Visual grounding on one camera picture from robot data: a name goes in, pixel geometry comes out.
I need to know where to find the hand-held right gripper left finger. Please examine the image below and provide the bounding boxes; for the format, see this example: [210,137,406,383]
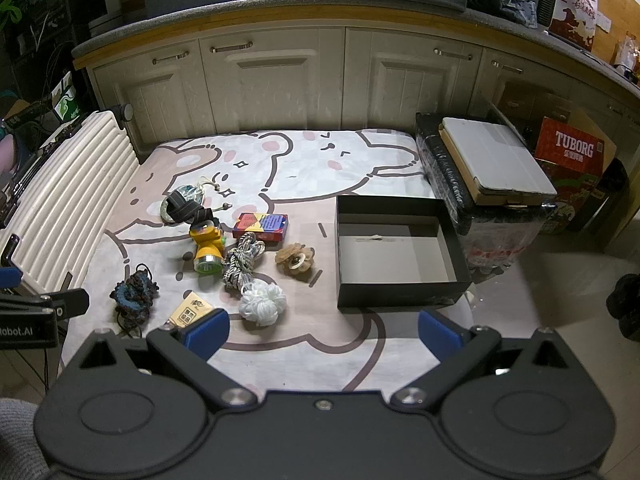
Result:
[60,308,261,411]

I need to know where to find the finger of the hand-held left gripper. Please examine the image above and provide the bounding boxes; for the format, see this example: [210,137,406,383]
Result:
[0,287,91,320]
[0,234,24,292]

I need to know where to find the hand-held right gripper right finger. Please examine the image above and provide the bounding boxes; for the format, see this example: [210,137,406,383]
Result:
[390,308,583,411]

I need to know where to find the small tan paper card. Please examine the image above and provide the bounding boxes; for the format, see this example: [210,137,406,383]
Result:
[167,290,213,331]

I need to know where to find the white yarn bundle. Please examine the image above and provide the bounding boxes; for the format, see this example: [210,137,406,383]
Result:
[238,280,287,323]

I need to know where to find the dark crocheted hair tie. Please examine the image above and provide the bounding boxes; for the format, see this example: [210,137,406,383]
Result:
[111,262,160,338]

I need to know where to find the braided rope bundle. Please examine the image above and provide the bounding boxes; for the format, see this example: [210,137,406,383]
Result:
[222,232,266,288]

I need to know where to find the yellow headlamp with black strap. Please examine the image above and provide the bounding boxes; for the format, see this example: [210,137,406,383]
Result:
[161,187,228,277]

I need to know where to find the black cardboard box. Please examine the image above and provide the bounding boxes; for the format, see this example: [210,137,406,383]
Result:
[336,195,472,311]

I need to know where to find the beige flower hair clip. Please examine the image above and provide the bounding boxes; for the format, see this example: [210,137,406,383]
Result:
[275,243,315,275]

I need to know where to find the colourful card box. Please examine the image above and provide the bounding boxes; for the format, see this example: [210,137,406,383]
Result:
[232,212,290,242]

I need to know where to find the blue white patterned pouch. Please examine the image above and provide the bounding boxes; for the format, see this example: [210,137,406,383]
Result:
[159,176,234,223]

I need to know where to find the grey trouser leg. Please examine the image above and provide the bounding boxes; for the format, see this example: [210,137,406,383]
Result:
[0,399,51,480]

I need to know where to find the black wrapped crate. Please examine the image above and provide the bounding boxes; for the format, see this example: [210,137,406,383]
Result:
[414,112,557,283]

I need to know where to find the green and white carton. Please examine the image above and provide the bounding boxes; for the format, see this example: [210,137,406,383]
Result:
[50,72,83,121]

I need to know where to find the white tablet case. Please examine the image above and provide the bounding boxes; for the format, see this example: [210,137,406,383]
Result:
[442,117,558,198]

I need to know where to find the black fuzzy slipper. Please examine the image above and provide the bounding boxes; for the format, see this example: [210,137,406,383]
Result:
[606,274,640,343]

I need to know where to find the red beer carton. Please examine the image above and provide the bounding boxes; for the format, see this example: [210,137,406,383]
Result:
[532,116,606,233]

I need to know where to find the brown cardboard box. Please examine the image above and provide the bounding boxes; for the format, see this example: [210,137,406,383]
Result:
[492,80,618,171]

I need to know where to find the cream kitchen cabinet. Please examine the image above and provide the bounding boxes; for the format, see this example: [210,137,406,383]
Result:
[87,27,640,161]

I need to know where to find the white container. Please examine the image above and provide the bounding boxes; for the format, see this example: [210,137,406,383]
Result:
[90,0,143,38]

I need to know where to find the dark grey countertop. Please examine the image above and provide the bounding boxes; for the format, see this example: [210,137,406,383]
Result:
[71,0,640,96]

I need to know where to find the bagged snacks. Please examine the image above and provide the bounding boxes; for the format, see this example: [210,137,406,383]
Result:
[612,32,640,83]

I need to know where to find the red and white carton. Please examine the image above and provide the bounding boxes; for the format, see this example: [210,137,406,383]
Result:
[550,0,601,51]

